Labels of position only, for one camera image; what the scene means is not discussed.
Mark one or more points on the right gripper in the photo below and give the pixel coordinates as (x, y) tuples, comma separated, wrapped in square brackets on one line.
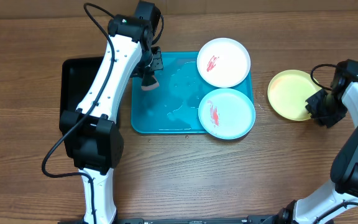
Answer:
[(319, 117)]

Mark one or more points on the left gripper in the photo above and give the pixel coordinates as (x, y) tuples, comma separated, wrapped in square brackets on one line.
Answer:
[(158, 65)]

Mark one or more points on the green and pink sponge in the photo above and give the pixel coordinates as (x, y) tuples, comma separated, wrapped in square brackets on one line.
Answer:
[(149, 82)]

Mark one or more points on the yellow-green rimmed plate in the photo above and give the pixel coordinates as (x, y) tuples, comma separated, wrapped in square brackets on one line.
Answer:
[(287, 94)]

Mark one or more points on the white plate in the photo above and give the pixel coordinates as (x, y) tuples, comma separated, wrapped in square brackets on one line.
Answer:
[(223, 62)]

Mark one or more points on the light blue plate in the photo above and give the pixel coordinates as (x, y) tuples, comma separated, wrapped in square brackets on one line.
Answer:
[(226, 113)]

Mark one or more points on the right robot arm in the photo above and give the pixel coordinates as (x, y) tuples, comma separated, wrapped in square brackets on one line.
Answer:
[(338, 194)]

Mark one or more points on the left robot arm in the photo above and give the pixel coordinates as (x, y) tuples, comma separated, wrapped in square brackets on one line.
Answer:
[(90, 132)]

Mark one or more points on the teal plastic tray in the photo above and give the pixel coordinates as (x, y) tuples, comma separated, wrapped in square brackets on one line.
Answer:
[(172, 108)]

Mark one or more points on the black plastic tray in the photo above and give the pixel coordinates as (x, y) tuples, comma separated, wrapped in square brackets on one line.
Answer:
[(77, 77)]

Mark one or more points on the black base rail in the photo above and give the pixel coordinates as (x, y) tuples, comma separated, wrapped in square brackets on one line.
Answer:
[(251, 219)]

